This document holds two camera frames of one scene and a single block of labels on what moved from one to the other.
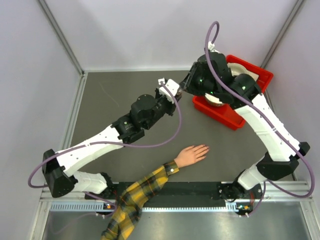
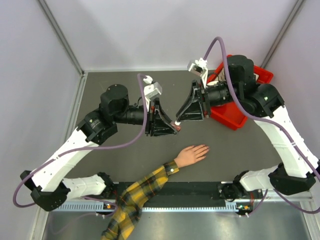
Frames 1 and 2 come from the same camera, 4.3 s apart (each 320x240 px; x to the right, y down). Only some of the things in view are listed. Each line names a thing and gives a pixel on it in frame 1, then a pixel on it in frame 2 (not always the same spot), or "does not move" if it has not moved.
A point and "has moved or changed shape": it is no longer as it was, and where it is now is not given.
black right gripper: x=187 y=84 -> x=191 y=110
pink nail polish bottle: x=178 y=94 has moved or changed shape
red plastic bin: x=227 y=115 does not move
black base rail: x=192 y=194 does not move
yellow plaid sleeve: x=129 y=208 does not move
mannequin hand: x=190 y=155 does not move
